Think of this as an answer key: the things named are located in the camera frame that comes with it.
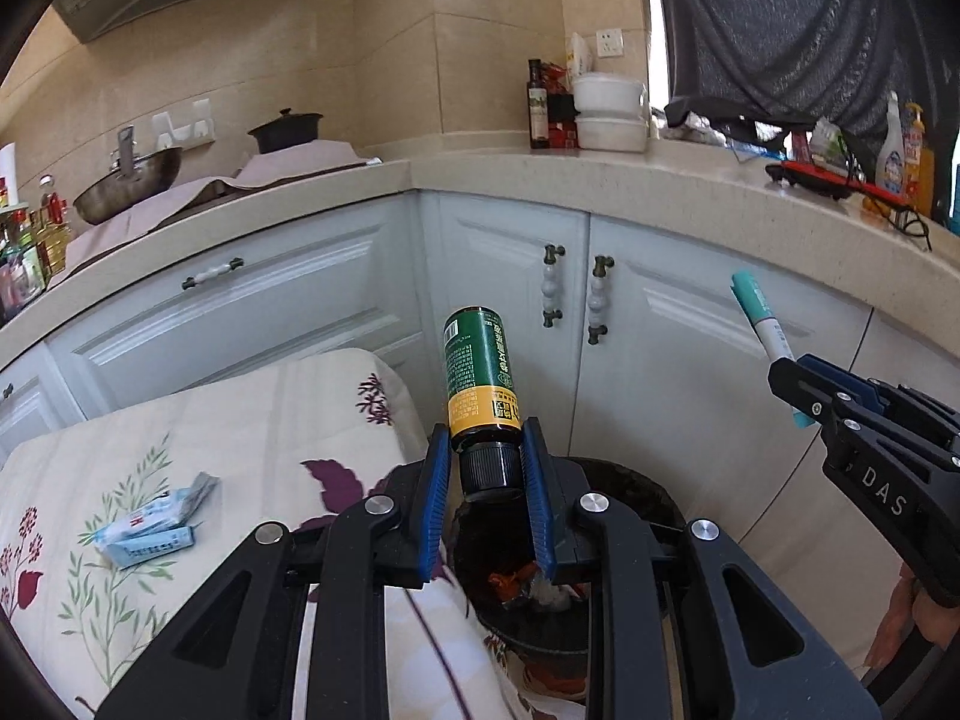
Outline black cable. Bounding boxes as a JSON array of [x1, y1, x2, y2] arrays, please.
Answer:
[[840, 135, 935, 252]]

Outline green white packet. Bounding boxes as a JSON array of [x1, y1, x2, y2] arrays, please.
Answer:
[[810, 116, 848, 166]]

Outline steel wok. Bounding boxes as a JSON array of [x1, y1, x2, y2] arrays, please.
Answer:
[[73, 126, 185, 226]]

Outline yellow detergent bottle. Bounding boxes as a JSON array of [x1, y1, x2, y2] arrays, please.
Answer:
[[904, 101, 936, 217]]

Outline red tray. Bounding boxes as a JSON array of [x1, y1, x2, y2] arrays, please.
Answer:
[[765, 159, 912, 215]]

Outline row of seasoning bottles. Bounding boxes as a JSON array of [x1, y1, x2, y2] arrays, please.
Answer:
[[0, 176, 72, 323]]

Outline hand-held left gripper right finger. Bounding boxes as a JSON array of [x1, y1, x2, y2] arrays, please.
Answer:
[[521, 416, 882, 720]]

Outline floral tablecloth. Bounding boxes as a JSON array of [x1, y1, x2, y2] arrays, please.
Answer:
[[0, 347, 586, 720]]

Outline grey foil packet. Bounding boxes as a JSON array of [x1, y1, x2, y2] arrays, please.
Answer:
[[176, 472, 218, 520]]

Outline green bottle yellow label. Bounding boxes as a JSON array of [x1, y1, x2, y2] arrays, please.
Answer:
[[442, 306, 524, 500]]

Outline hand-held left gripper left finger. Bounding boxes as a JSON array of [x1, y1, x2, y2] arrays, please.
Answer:
[[94, 420, 453, 720]]

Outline wide white cabinet door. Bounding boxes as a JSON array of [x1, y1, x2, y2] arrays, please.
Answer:
[[45, 195, 428, 421]]

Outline beige kitchen countertop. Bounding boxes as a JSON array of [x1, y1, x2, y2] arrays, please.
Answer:
[[0, 142, 960, 376]]

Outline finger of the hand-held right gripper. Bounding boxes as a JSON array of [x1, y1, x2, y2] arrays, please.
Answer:
[[767, 357, 960, 475], [796, 354, 960, 458]]

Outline small white cabinet door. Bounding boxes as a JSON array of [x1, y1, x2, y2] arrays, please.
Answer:
[[0, 364, 87, 466]]

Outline dark oil bottle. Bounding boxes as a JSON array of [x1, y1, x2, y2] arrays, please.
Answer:
[[527, 58, 552, 149]]

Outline person's right hand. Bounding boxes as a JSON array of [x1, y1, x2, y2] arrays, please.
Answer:
[[870, 566, 950, 665]]

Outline blue white medicine box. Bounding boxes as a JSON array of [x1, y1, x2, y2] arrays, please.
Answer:
[[109, 527, 196, 568]]

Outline dark grey curtain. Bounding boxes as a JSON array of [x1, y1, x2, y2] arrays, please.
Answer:
[[649, 0, 960, 158]]

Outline black lidded pot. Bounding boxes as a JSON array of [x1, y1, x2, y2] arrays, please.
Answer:
[[247, 108, 325, 155]]

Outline teal white tube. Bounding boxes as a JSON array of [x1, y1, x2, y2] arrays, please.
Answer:
[[729, 270, 817, 428]]

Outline orange plastic bag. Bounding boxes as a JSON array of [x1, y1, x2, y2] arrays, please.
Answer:
[[486, 568, 535, 602]]

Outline white rectangular container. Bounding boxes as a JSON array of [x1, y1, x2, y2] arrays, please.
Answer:
[[576, 114, 650, 152]]

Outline pinkish stove cover cloth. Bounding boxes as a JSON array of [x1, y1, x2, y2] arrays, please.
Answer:
[[64, 139, 383, 271]]

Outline red seasoning packets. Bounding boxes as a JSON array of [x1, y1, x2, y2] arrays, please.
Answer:
[[547, 66, 580, 149]]

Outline white round container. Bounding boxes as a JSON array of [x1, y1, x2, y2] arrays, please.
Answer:
[[571, 73, 647, 119]]

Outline white paper packet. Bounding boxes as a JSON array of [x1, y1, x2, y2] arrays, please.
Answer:
[[525, 577, 582, 610]]

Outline white wall power outlets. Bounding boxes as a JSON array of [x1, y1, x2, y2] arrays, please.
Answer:
[[152, 97, 215, 149]]

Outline white plastic bag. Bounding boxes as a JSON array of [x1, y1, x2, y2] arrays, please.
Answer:
[[564, 32, 593, 80]]

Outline black trash bin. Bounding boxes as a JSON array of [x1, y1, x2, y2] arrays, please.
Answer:
[[448, 454, 687, 702]]

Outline white spray bottle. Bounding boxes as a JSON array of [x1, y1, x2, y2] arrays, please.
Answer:
[[876, 90, 908, 196]]

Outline light blue medicine packet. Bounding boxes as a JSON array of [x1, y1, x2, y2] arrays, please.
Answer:
[[97, 487, 197, 542]]

